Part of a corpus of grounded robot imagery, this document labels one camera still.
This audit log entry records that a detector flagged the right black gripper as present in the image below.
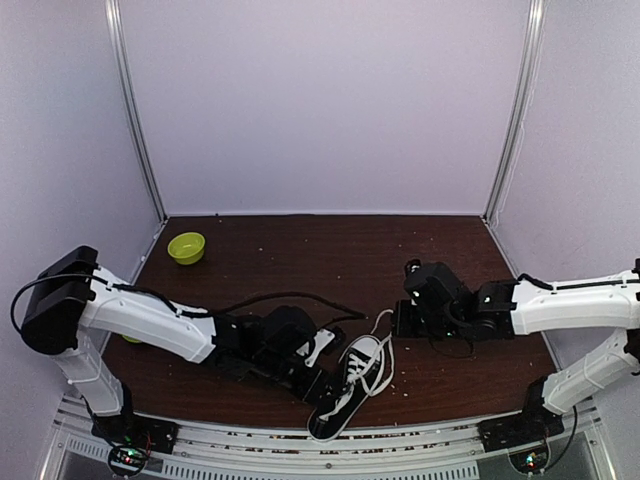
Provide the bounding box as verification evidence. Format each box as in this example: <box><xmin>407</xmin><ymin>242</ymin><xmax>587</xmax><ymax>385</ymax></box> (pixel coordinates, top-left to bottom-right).
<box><xmin>391</xmin><ymin>301</ymin><xmax>465</xmax><ymax>342</ymax></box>

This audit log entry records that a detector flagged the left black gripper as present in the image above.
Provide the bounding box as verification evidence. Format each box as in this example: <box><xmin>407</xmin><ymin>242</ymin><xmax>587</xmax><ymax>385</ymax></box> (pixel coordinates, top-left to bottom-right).
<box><xmin>253</xmin><ymin>349</ymin><xmax>342</xmax><ymax>406</ymax></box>

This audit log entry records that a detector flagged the black white canvas sneaker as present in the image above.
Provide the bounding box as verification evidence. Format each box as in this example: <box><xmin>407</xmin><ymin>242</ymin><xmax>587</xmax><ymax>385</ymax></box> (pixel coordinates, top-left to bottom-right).
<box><xmin>307</xmin><ymin>309</ymin><xmax>396</xmax><ymax>442</ymax></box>

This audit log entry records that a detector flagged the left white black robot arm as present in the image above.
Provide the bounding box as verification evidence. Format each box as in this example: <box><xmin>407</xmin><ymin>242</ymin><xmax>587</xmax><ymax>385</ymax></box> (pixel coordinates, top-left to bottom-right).
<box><xmin>14</xmin><ymin>246</ymin><xmax>336</xmax><ymax>444</ymax></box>

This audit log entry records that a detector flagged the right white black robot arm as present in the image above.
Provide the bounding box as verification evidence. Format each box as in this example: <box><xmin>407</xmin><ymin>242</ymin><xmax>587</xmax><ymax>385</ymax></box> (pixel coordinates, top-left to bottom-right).
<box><xmin>391</xmin><ymin>260</ymin><xmax>639</xmax><ymax>442</ymax></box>

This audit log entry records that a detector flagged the green plastic bowl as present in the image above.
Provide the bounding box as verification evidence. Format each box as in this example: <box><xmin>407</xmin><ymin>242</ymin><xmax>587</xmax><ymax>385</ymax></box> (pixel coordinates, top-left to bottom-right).
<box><xmin>167</xmin><ymin>232</ymin><xmax>206</xmax><ymax>266</ymax></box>

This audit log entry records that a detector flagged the green plastic plate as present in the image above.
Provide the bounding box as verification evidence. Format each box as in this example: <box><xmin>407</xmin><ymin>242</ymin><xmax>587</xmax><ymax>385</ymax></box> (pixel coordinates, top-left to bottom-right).
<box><xmin>121</xmin><ymin>335</ymin><xmax>143</xmax><ymax>344</ymax></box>

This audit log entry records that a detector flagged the right round led controller board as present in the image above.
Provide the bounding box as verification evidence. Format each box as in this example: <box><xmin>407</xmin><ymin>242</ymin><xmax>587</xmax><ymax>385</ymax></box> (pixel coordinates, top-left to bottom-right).
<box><xmin>509</xmin><ymin>446</ymin><xmax>550</xmax><ymax>476</ymax></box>

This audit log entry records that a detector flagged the round led controller board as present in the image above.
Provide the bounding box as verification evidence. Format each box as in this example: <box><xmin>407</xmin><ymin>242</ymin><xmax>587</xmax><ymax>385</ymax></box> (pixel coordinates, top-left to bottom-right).
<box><xmin>509</xmin><ymin>446</ymin><xmax>550</xmax><ymax>476</ymax></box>
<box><xmin>107</xmin><ymin>445</ymin><xmax>149</xmax><ymax>478</ymax></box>

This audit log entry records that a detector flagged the left round led controller board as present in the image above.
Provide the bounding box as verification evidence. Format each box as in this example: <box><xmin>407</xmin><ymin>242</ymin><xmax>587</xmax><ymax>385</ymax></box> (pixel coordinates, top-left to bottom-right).
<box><xmin>107</xmin><ymin>445</ymin><xmax>149</xmax><ymax>478</ymax></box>

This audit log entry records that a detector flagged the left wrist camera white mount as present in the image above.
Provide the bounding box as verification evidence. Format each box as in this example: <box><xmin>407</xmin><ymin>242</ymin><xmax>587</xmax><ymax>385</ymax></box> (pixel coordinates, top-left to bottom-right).
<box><xmin>295</xmin><ymin>326</ymin><xmax>346</xmax><ymax>368</ymax></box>

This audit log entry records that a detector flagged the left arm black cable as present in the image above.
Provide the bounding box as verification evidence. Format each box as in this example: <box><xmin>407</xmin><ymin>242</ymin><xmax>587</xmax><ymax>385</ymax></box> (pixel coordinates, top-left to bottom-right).
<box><xmin>12</xmin><ymin>272</ymin><xmax>366</xmax><ymax>336</ymax></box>

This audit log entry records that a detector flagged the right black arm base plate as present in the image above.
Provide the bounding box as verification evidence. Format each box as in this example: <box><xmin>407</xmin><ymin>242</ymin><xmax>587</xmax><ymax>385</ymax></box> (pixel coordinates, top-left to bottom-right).
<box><xmin>478</xmin><ymin>416</ymin><xmax>565</xmax><ymax>452</ymax></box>

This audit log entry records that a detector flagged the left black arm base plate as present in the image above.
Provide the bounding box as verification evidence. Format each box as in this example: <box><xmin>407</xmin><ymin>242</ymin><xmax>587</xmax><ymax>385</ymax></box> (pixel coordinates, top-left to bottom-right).
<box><xmin>91</xmin><ymin>415</ymin><xmax>179</xmax><ymax>454</ymax></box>

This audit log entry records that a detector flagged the right aluminium frame post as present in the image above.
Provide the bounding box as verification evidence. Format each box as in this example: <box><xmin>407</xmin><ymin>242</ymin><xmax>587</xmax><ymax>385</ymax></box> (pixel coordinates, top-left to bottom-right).
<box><xmin>484</xmin><ymin>0</ymin><xmax>547</xmax><ymax>225</ymax></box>

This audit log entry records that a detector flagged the aluminium frame post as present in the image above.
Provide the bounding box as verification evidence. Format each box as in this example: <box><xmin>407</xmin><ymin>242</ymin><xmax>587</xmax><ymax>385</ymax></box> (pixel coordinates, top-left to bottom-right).
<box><xmin>484</xmin><ymin>0</ymin><xmax>547</xmax><ymax>225</ymax></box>
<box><xmin>105</xmin><ymin>0</ymin><xmax>168</xmax><ymax>223</ymax></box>

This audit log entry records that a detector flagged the aluminium front rail frame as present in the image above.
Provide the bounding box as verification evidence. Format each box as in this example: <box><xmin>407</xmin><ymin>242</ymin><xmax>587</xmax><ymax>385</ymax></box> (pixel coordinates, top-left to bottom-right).
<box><xmin>35</xmin><ymin>395</ymin><xmax>622</xmax><ymax>479</ymax></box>

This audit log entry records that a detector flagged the left aluminium frame post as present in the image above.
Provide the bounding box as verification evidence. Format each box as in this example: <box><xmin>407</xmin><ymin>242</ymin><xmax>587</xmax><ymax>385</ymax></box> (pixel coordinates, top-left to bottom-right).
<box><xmin>105</xmin><ymin>0</ymin><xmax>168</xmax><ymax>223</ymax></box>

